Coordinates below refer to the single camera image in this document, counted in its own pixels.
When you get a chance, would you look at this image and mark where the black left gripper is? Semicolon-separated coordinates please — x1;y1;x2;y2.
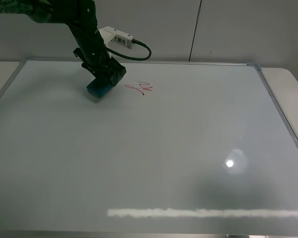
73;48;126;86

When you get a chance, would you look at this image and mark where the teal whiteboard eraser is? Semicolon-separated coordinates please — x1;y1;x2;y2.
87;79;113;98

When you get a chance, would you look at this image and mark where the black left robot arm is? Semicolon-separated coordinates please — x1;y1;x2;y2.
0;0;126;86

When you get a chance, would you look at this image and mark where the red marker scribble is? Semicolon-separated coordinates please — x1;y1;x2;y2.
125;81;153;96

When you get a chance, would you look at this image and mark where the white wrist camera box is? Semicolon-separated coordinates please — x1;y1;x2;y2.
99;26;134;49

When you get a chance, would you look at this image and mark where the black camera cable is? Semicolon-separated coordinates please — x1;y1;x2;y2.
106;39;152;60

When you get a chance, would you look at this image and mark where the white whiteboard with aluminium frame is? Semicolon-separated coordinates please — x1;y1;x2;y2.
0;60;298;237

